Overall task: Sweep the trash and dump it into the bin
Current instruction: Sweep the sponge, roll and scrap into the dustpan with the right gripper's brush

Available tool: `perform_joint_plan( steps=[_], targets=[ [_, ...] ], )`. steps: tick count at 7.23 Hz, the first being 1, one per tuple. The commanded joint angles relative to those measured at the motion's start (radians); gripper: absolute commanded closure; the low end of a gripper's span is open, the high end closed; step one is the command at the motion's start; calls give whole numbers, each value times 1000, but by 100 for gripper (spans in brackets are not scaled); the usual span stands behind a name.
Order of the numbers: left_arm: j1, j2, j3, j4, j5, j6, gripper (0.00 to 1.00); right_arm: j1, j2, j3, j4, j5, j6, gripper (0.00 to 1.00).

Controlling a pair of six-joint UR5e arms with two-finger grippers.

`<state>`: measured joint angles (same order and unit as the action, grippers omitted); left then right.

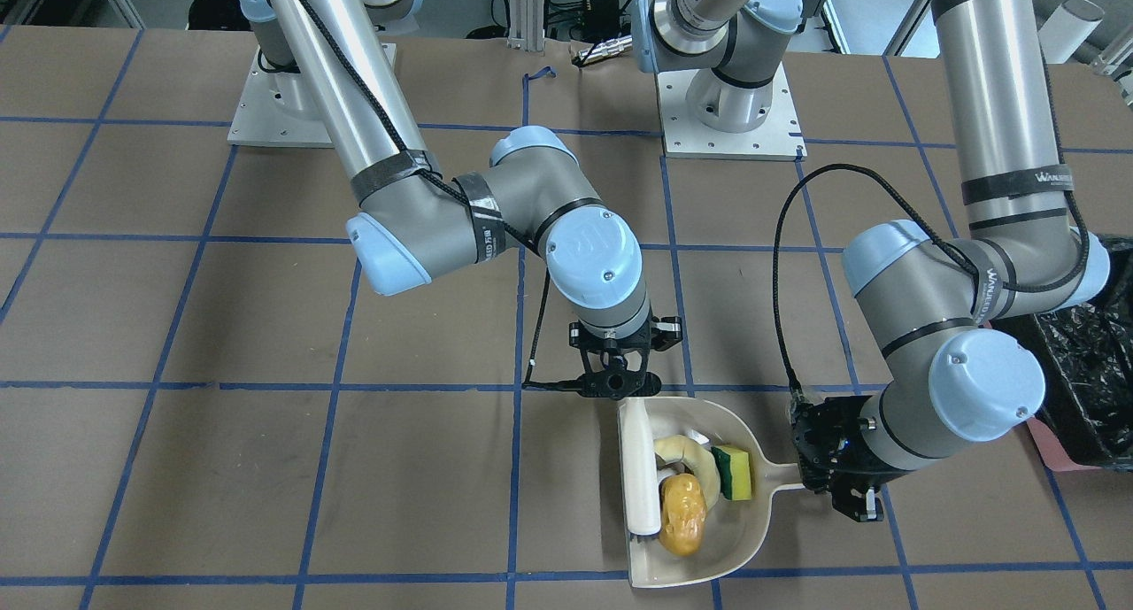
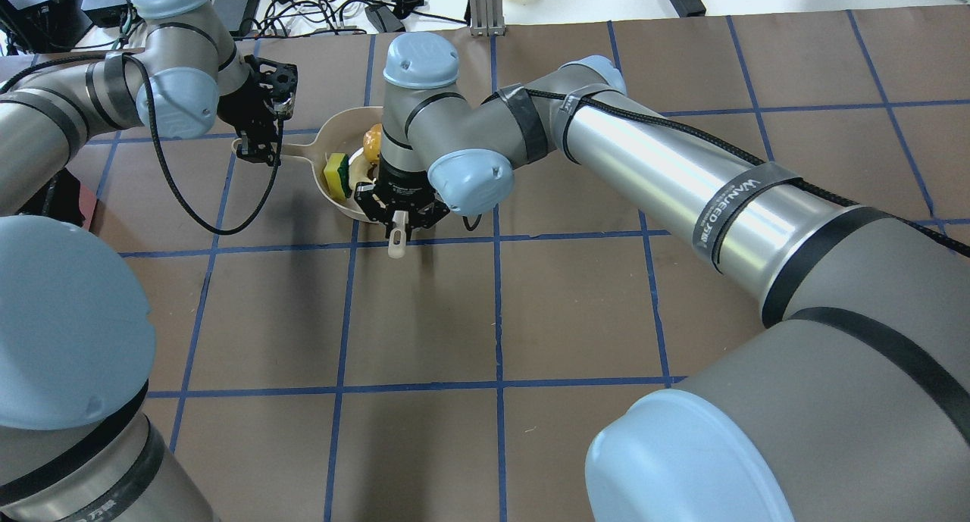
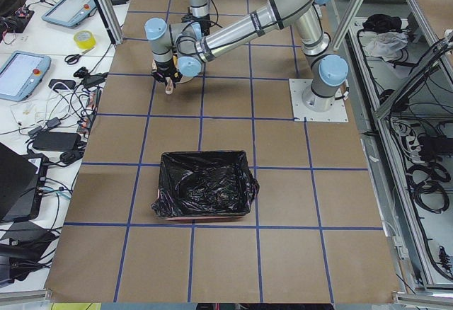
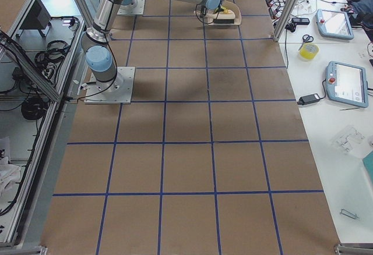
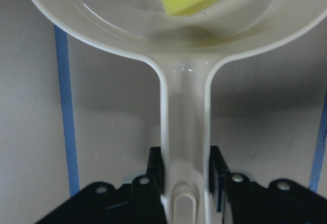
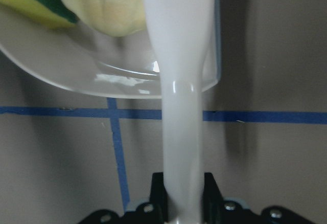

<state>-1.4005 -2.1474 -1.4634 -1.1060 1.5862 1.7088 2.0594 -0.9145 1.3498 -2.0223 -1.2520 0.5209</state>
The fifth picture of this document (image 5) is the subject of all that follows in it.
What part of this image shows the beige plastic dustpan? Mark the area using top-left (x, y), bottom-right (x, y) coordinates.
top-left (32, 0), bottom-right (326, 223)

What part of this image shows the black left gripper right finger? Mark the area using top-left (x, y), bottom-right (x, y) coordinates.
top-left (209, 146), bottom-right (326, 223)

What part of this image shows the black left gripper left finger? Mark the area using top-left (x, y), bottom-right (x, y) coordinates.
top-left (38, 147), bottom-right (166, 223)

